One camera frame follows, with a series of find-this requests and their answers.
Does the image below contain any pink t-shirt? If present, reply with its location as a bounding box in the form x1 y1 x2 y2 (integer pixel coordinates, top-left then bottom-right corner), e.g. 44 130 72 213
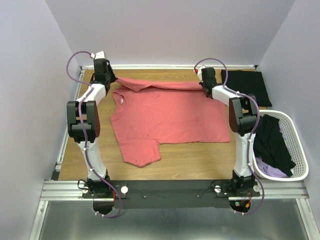
110 78 230 167

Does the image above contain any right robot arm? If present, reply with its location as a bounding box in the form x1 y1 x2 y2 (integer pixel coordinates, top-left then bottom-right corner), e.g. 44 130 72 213
195 66 260 196

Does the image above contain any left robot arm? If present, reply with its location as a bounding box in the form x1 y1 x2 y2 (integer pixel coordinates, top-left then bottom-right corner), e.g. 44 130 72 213
66 53 118 198

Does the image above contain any folded black t-shirt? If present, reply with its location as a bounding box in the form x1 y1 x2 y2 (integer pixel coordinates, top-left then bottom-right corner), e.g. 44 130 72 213
226 70 272 107

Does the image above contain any black t-shirt in basket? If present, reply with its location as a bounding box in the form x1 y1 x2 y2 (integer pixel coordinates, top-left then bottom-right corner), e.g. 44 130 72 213
252 114 297 177

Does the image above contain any lavender t-shirt in basket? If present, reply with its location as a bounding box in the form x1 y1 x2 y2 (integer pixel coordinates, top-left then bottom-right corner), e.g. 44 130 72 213
254 122 291 179

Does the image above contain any white plastic laundry basket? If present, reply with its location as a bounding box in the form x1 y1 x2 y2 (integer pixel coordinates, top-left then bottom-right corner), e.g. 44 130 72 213
252 109 309 182

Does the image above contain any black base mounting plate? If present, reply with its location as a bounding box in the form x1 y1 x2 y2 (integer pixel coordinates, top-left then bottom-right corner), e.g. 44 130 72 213
78 180 261 214

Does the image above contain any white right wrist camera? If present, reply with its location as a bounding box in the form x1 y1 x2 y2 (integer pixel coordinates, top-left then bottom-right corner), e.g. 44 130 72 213
197 65 206 80

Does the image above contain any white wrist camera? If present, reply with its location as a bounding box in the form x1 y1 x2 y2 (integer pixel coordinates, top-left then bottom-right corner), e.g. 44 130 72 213
197 65 206 80
94 51 106 60

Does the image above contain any white table edge rail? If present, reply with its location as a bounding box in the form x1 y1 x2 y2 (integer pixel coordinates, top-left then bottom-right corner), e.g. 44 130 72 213
81 64 258 71

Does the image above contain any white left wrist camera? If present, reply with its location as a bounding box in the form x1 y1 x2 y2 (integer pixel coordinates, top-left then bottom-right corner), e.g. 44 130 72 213
94 51 106 60

